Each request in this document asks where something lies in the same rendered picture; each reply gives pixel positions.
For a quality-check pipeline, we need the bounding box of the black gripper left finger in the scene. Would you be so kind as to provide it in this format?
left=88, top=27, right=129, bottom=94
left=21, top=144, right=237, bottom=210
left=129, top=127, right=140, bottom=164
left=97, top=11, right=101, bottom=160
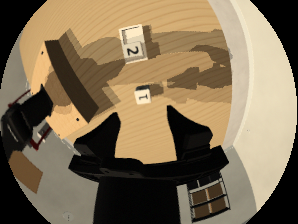
left=73, top=112, right=121, bottom=165

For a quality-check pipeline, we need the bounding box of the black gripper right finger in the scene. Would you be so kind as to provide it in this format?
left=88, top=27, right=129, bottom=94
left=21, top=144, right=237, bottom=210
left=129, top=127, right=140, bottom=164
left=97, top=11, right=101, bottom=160
left=167, top=105, right=213, bottom=162

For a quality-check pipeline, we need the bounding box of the white number cube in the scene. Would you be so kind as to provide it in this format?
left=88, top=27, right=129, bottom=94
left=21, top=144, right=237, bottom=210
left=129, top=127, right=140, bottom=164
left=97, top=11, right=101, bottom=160
left=123, top=41, right=144, bottom=61
left=135, top=85, right=152, bottom=104

